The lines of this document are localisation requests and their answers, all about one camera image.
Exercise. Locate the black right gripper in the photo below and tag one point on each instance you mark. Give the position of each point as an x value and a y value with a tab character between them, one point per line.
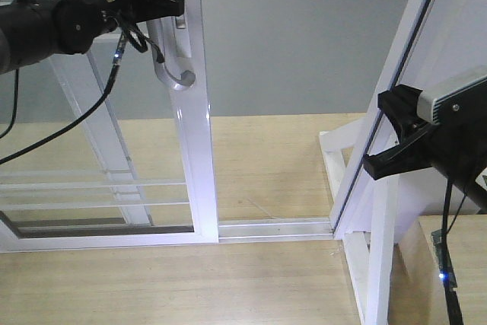
421	145

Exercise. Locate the white framed sliding glass door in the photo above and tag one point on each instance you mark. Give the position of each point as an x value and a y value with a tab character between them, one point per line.
167	134

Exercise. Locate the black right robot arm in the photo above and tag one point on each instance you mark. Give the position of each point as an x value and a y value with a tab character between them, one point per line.
472	161

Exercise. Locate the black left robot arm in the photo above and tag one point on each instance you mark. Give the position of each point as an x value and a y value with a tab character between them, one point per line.
33	30

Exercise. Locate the aluminium floor door track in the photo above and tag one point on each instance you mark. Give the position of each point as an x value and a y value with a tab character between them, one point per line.
274	230

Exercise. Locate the green circuit board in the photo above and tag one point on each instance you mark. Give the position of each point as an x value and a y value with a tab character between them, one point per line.
445	266

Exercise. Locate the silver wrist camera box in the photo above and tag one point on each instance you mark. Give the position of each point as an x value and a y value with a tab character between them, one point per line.
451	94

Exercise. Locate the white door handle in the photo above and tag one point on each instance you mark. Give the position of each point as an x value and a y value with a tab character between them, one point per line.
171	34

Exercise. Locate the white door jamb frame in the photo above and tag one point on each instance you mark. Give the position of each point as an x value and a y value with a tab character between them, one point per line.
435	40

